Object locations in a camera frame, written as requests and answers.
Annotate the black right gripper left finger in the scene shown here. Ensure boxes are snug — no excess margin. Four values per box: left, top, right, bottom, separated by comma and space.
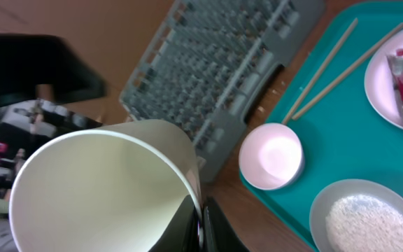
150, 195, 199, 252

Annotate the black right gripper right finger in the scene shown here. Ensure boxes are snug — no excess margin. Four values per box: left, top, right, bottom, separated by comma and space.
203, 197, 249, 252

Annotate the white paper cup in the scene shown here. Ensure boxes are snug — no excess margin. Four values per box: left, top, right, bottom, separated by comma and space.
9, 120, 201, 252

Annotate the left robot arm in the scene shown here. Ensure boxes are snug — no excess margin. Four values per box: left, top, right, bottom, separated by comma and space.
0, 34, 107, 107

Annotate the grey dishwasher rack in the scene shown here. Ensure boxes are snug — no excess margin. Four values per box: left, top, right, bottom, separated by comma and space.
120, 0, 325, 183

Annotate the small pink bowl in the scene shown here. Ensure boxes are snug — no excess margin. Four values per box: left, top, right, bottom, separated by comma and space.
239, 123, 305, 190

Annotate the grey bowl of rice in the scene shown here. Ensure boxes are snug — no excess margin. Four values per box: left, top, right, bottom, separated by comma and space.
309, 179, 403, 252

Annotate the teal plastic tray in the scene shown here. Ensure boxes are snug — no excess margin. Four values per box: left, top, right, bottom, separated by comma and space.
252, 1, 403, 246

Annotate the left wooden chopstick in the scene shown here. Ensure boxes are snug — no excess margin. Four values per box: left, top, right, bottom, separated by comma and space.
281, 18, 358, 125

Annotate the wooden chopstick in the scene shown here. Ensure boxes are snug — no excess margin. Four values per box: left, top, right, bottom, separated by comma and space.
290, 22, 403, 120
281, 18, 358, 125

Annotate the white round plate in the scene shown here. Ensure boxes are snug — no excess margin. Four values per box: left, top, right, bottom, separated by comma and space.
364, 30, 403, 129

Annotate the right wooden chopstick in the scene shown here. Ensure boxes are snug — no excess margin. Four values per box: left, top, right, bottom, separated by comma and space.
290, 22, 403, 120

